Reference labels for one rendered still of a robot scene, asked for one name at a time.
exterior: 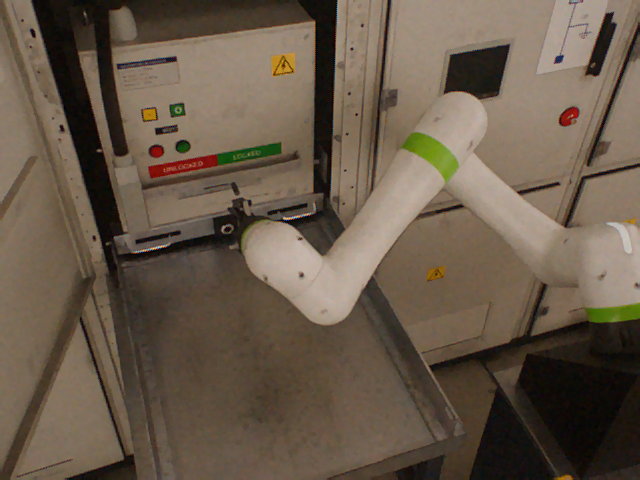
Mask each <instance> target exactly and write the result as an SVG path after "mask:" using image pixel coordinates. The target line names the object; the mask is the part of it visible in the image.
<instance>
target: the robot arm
mask: <svg viewBox="0 0 640 480"><path fill-rule="evenodd" d="M487 127H488V116H487V112H486V109H485V107H484V106H483V104H482V103H481V101H480V100H479V99H477V98H476V97H473V96H472V95H469V94H467V93H463V92H452V93H447V94H445V95H443V96H441V97H439V98H438V99H436V100H435V101H434V102H433V103H432V104H431V105H430V106H429V107H428V109H427V110H426V111H424V112H423V113H421V114H420V115H418V116H416V117H413V118H412V119H410V120H409V121H407V122H406V123H405V124H404V125H403V127H402V128H401V130H400V132H399V134H398V138H397V150H398V151H397V152H396V154H395V156H394V157H393V159H392V161H391V163H390V165H389V166H388V168H387V169H386V170H385V172H384V174H383V175H382V177H381V179H380V180H379V182H378V183H377V185H376V187H375V188H374V190H373V191H372V193H371V194H370V196H369V197H368V199H367V200H366V202H365V203H364V204H363V206H362V207H361V209H360V210H359V211H358V213H357V214H356V216H355V217H354V218H353V220H352V221H351V222H350V223H349V225H348V227H347V229H345V230H344V231H343V233H342V234H341V235H340V236H339V237H338V239H337V240H336V241H335V242H334V243H333V244H334V245H333V246H332V247H331V248H330V249H329V250H328V252H327V253H326V254H325V255H324V256H321V255H320V254H319V253H318V252H317V251H316V250H315V249H314V248H313V247H312V246H311V245H310V244H309V243H308V242H307V241H306V240H305V239H304V238H303V236H302V235H301V234H300V233H299V232H298V231H297V230H296V229H294V227H292V226H290V225H288V224H285V223H281V222H275V221H274V220H272V219H271V218H269V217H266V216H254V214H253V213H252V212H250V211H249V209H251V205H252V202H251V200H246V199H244V198H243V197H241V198H237V199H232V200H231V203H232V207H229V208H228V211H229V212H230V213H231V215H233V216H234V215H236V217H237V219H238V224H239V226H238V228H237V229H231V232H232V233H233V234H234V235H235V238H234V239H235V241H236V242H235V243H233V244H230V249H234V248H235V249H237V251H238V252H239V253H240V254H242V255H243V256H244V257H245V261H246V264H247V266H248V268H249V270H250V271H251V272H252V273H253V274H254V275H255V276H256V277H257V278H259V279H260V280H262V281H263V282H265V283H266V284H268V285H269V286H271V287H272V288H275V289H276V290H278V291H279V292H280V293H282V294H283V295H284V296H285V297H287V298H288V299H289V300H290V301H291V302H292V304H293V305H294V306H295V307H296V308H297V309H298V310H299V311H300V312H301V313H302V314H303V315H304V316H305V317H306V318H307V319H309V320H310V321H312V322H314V323H316V324H319V325H333V324H336V323H339V322H341V321H342V320H344V319H345V318H346V317H347V316H348V315H349V314H350V312H351V309H352V307H353V305H354V304H355V302H356V300H357V298H358V297H359V295H360V293H361V291H362V290H363V288H364V287H365V286H366V284H367V283H368V281H369V279H370V278H371V276H372V275H373V274H374V272H375V271H376V269H377V268H378V266H379V265H380V264H381V262H382V261H383V259H384V258H385V257H386V255H387V254H388V252H389V251H390V250H391V248H392V247H393V246H394V244H395V243H396V242H397V240H398V239H399V238H400V237H401V235H402V234H403V233H404V232H405V230H406V229H408V228H409V226H410V225H411V223H412V222H413V221H414V219H415V218H416V217H417V216H418V215H419V214H420V213H421V211H422V210H423V209H424V208H425V207H426V206H427V205H428V204H429V203H430V202H431V201H432V200H433V199H434V198H435V197H436V196H437V195H438V194H439V193H440V192H441V191H442V190H443V191H445V192H446V193H447V194H449V195H450V196H451V197H453V198H454V199H455V200H456V201H458V202H459V203H460V204H461V205H463V206H464V207H465V208H466V209H467V210H469V211H470V212H471V213H472V214H473V215H474V216H476V217H477V218H478V219H479V220H480V221H481V222H482V223H483V224H485V225H486V226H487V227H488V228H489V229H490V230H491V231H492V232H494V233H495V234H496V235H497V236H498V237H499V238H500V239H501V240H502V241H503V242H504V243H505V244H506V245H507V246H508V247H509V248H510V249H511V250H512V251H513V252H514V253H515V254H517V255H518V256H519V257H520V259H521V260H522V261H523V262H524V263H525V264H526V265H527V266H528V268H529V269H530V270H531V271H532V272H533V274H534V275H535V276H536V277H537V278H538V279H539V280H540V281H542V282H543V283H545V284H547V285H550V286H554V287H564V288H579V292H580V297H581V302H582V306H583V309H585V311H586V313H587V315H588V318H589V323H590V336H589V340H588V342H587V347H588V351H589V352H591V353H597V354H607V355H622V354H631V353H638V352H640V234H639V231H638V229H637V228H636V227H635V226H634V225H632V224H630V223H622V222H610V223H601V224H594V225H588V226H582V227H577V228H571V229H565V228H564V227H562V226H561V225H559V224H558V223H556V222H555V221H553V220H552V219H551V218H549V217H548V216H546V215H545V214H544V213H542V212H541V211H540V210H538V209H537V208H536V207H534V206H533V205H532V204H530V203H529V202H528V201H527V200H525V199H524V198H523V197H522V196H520V195H519V194H518V193H517V192H516V191H513V190H512V189H511V188H510V187H509V186H508V185H507V184H505V183H504V182H503V181H502V180H501V179H500V178H499V177H498V176H497V175H495V174H494V173H493V172H492V171H491V170H490V169H489V168H488V167H487V166H486V165H485V164H484V163H483V162H482V161H481V160H480V159H479V158H478V157H477V156H476V155H475V154H474V153H473V152H472V151H473V150H474V149H475V148H476V146H477V145H478V144H479V142H480V141H482V139H483V138H484V136H485V134H486V131H487Z"/></svg>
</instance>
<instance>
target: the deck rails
mask: <svg viewBox="0 0 640 480"><path fill-rule="evenodd" d="M319 227H320V229H321V230H322V232H323V234H324V236H325V237H326V239H327V241H328V243H329V245H330V247H332V246H333V245H334V244H333V243H334V242H335V241H336V240H337V239H338V237H339V236H340V235H341V234H342V233H343V231H344V230H345V229H347V228H346V226H345V225H344V223H343V221H342V220H341V218H340V216H339V215H338V213H337V211H336V209H335V208H334V206H333V204H332V203H331V204H330V222H328V223H323V224H319ZM113 253H114V258H115V264H116V269H117V270H116V273H117V278H118V284H119V289H120V294H121V299H122V304H123V310H124V315H125V320H126V325H127V331H128V336H129V341H130V346H131V351H132V357H133V362H134V367H135V372H136V378H137V380H136V383H137V388H138V393H139V398H140V404H141V409H142V415H143V420H144V426H145V431H146V436H147V441H148V446H149V457H150V463H151V468H152V474H153V479H154V480H177V478H176V475H177V473H176V468H175V464H174V459H173V454H172V450H171V445H170V441H169V436H168V431H167V426H166V421H165V417H164V412H163V408H162V403H161V401H162V398H161V394H160V389H159V385H158V380H157V376H156V371H155V366H154V362H153V357H152V353H151V348H150V344H149V339H148V334H147V330H146V325H145V321H144V316H143V311H142V307H141V302H140V298H139V293H138V289H137V287H138V284H137V279H136V275H135V270H134V266H131V267H126V268H121V269H119V266H118V262H117V259H116V255H115V251H114V250H113ZM358 299H359V301H360V303H361V305H362V307H363V308H364V310H365V312H366V314H367V316H368V318H369V319H370V321H371V323H372V325H373V327H374V329H375V331H376V332H377V334H378V336H379V338H380V340H381V342H382V343H383V345H384V347H385V349H386V351H387V353H388V355H389V356H390V358H391V360H392V362H393V364H394V366H395V367H396V369H397V371H398V373H399V375H400V377H401V378H402V380H403V382H404V384H405V386H406V388H407V390H408V391H409V393H410V395H411V397H412V399H413V401H414V402H415V404H416V406H417V408H418V410H419V412H420V414H421V416H422V418H423V420H424V421H425V422H426V424H427V426H428V427H429V429H430V431H431V433H432V435H433V437H434V438H435V440H436V442H440V441H443V440H446V439H449V438H452V437H455V434H454V431H455V427H456V424H457V420H458V417H457V415H456V413H454V411H453V410H452V408H451V406H450V405H449V403H448V401H447V400H446V398H445V396H444V394H443V392H442V390H441V388H440V387H439V385H438V383H437V381H436V380H435V378H434V376H433V375H432V373H431V371H430V370H429V368H428V366H427V364H426V363H425V361H424V359H423V358H422V356H421V354H420V352H419V351H418V349H417V347H416V346H415V344H414V342H413V341H412V339H411V337H410V335H409V334H408V332H407V330H406V329H405V327H404V325H403V323H402V322H401V320H400V318H399V317H398V315H397V313H396V311H395V310H394V308H393V306H392V305H391V303H390V301H389V300H388V298H387V296H386V294H385V293H384V291H383V290H382V289H381V287H380V285H379V283H378V282H377V280H376V278H375V277H374V275H372V276H371V278H370V279H369V281H368V283H367V284H366V286H365V287H364V288H363V290H362V291H361V293H360V295H359V297H358ZM445 408H447V410H448V411H449V413H450V415H452V416H453V419H452V418H451V416H449V414H448V413H447V411H446V409H445Z"/></svg>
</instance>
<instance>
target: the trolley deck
mask: <svg viewBox="0 0 640 480"><path fill-rule="evenodd" d="M134 270H135V275H136V279H137V284H138V287H137V289H138V293H139V298H140V302H141V307H142V311H143V316H144V321H145V325H146V330H147V334H148V339H149V344H150V348H151V353H152V357H153V362H154V366H155V371H156V376H157V380H158V385H159V389H160V394H161V398H162V401H161V403H162V408H163V412H164V417H165V421H166V426H167V431H168V436H169V441H170V445H171V450H172V454H173V459H174V464H175V468H176V473H177V475H176V478H177V480H371V479H374V477H376V478H377V476H380V475H383V474H386V473H389V472H392V471H395V470H398V469H401V468H404V467H407V466H410V465H413V464H416V463H419V462H422V461H424V460H427V459H429V460H430V458H431V459H433V458H436V457H439V456H442V455H445V454H448V453H451V452H454V451H457V450H460V449H462V448H463V445H464V442H465V438H466V434H467V430H466V428H465V427H464V425H463V423H462V422H461V420H460V418H459V416H458V415H457V413H456V415H457V417H458V420H457V424H456V427H455V431H454V434H455V437H452V438H449V439H446V440H443V441H440V442H436V440H435V438H434V437H433V435H432V433H431V431H430V429H429V427H428V426H427V424H426V422H425V421H424V420H423V418H422V416H421V414H420V412H419V410H418V408H417V406H416V404H415V402H414V401H413V399H412V397H411V395H410V393H409V391H408V390H407V388H406V386H405V384H404V382H403V380H402V378H401V377H400V375H399V373H398V371H397V369H396V367H395V366H394V364H393V362H392V360H391V358H390V356H389V355H388V353H387V351H386V349H385V347H384V345H383V343H382V342H381V340H380V338H379V336H378V334H377V332H376V331H375V329H374V327H373V325H372V323H371V321H370V319H369V318H368V316H367V314H366V312H365V310H364V308H363V307H362V305H361V303H360V301H359V299H358V298H357V300H356V302H355V304H354V305H353V307H352V309H351V312H350V314H349V315H348V316H347V317H346V318H345V319H344V320H342V321H341V322H339V323H336V324H333V325H319V324H316V323H314V322H312V321H310V320H309V319H307V318H306V317H305V316H304V315H303V314H302V313H301V312H300V311H299V310H298V309H297V308H296V307H295V306H294V305H293V304H292V302H291V301H290V300H289V299H288V298H287V297H285V296H284V295H283V294H282V293H280V292H279V291H278V290H276V289H275V288H272V287H271V286H269V285H268V284H266V283H265V282H263V281H262V280H260V279H259V278H257V277H256V276H255V275H254V274H253V273H252V272H251V271H250V270H249V268H248V266H247V264H246V261H245V257H244V256H243V255H242V254H240V253H239V252H238V251H237V249H235V248H234V249H230V245H229V246H225V247H220V248H216V249H212V250H207V251H203V252H198V253H194V254H189V255H185V256H181V257H176V258H172V259H167V260H163V261H159V262H154V263H150V264H145V265H141V266H137V267H134ZM105 278H106V284H107V290H108V296H109V301H110V307H111V313H112V319H113V324H114V330H115V336H116V342H117V348H118V353H119V359H120V361H119V365H120V371H121V376H122V382H123V388H124V395H125V400H126V406H127V412H128V418H129V423H130V429H131V434H130V435H131V441H132V447H133V453H134V459H135V465H136V471H137V476H138V480H154V479H153V474H152V468H151V463H150V457H149V446H148V441H147V436H146V431H145V426H144V420H143V415H142V409H141V404H140V398H139V393H138V388H137V383H136V380H137V378H136V372H135V367H134V362H133V357H132V351H131V346H130V341H129V336H128V331H127V325H126V320H125V315H124V310H123V304H122V299H121V294H120V289H119V284H118V278H117V273H116V271H113V272H109V273H106V272H105Z"/></svg>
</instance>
